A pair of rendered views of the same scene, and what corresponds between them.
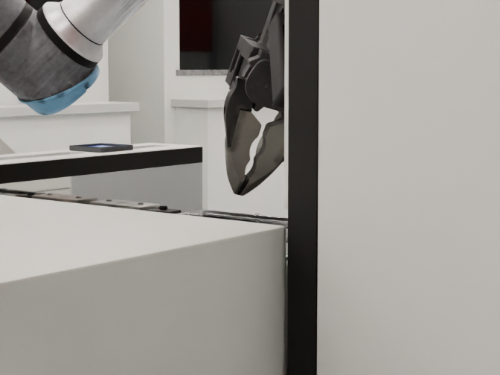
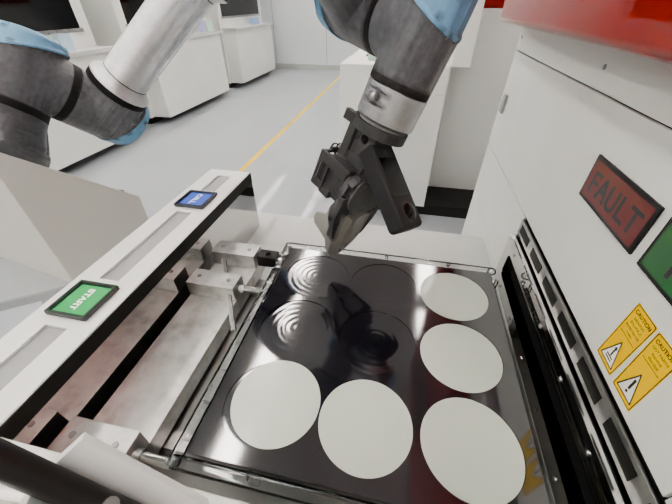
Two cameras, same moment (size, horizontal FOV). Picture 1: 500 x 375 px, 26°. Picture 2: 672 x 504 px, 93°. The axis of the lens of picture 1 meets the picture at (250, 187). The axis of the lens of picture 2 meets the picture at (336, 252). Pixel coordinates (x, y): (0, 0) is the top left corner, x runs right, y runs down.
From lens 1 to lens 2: 0.79 m
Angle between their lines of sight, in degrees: 40
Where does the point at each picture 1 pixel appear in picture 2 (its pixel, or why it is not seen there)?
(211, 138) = not seen: hidden behind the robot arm
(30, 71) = (101, 121)
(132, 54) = (98, 15)
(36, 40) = (97, 98)
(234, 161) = (334, 244)
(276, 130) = (359, 219)
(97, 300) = not seen: outside the picture
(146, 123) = not seen: hidden behind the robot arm
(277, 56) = (384, 191)
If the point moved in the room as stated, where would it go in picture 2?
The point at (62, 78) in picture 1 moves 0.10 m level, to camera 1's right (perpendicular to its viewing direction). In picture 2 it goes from (127, 122) to (176, 117)
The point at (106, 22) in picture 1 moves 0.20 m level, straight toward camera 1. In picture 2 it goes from (148, 79) to (168, 99)
